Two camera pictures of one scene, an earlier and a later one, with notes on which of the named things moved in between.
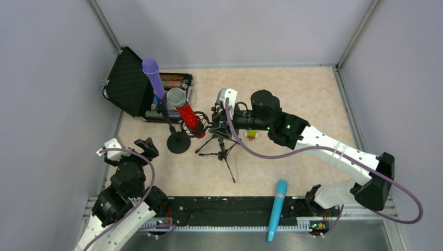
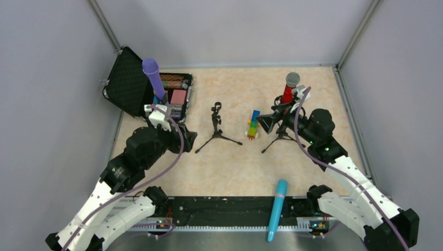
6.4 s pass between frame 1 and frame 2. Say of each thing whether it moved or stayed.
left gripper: moved
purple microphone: stayed
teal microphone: stayed
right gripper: moved
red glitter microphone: moved
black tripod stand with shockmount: moved
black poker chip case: stayed
